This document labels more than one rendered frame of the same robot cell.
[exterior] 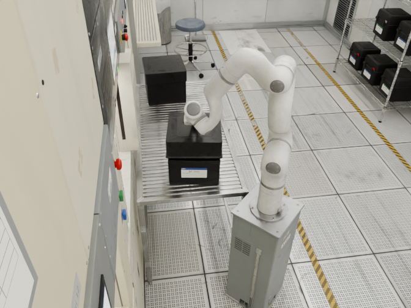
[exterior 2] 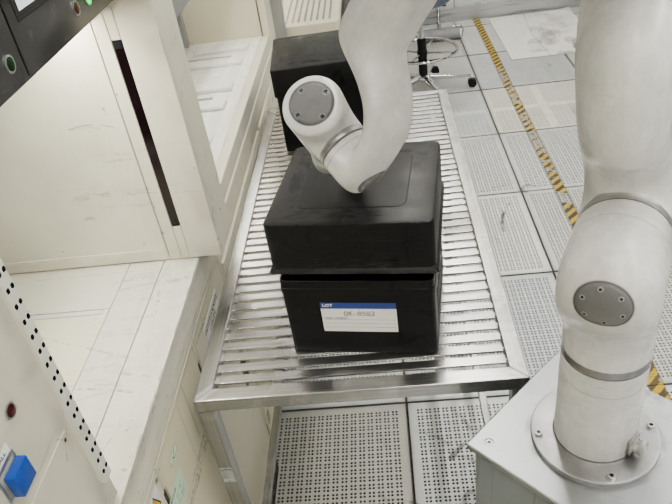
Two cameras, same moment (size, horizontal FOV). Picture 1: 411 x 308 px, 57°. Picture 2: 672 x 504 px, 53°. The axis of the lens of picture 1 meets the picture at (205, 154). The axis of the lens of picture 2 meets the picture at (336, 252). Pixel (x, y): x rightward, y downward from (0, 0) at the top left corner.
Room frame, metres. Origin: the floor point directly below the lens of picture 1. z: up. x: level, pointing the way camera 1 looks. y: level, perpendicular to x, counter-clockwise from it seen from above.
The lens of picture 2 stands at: (0.65, -0.17, 1.65)
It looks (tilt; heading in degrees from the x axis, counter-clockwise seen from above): 35 degrees down; 16
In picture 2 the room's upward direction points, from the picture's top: 9 degrees counter-clockwise
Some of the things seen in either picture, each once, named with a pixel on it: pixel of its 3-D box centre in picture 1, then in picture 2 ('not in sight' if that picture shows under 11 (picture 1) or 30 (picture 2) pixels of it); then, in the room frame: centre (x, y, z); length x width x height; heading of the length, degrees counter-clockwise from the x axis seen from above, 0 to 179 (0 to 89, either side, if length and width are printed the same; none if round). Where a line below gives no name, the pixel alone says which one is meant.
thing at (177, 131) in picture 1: (194, 131); (358, 196); (1.67, 0.06, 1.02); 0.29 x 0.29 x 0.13; 1
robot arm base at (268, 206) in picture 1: (270, 195); (599, 394); (1.37, -0.33, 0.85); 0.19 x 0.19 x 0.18
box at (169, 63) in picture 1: (164, 79); (325, 88); (2.52, 0.31, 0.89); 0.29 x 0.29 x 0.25; 13
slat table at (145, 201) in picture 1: (183, 171); (371, 311); (2.09, 0.16, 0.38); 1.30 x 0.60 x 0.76; 9
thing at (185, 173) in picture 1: (194, 157); (368, 271); (1.67, 0.06, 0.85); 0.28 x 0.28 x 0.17; 1
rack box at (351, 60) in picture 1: (363, 55); not in sight; (4.34, -1.87, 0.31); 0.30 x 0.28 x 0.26; 7
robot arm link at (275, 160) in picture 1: (274, 166); (610, 298); (1.34, -0.32, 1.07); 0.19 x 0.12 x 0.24; 163
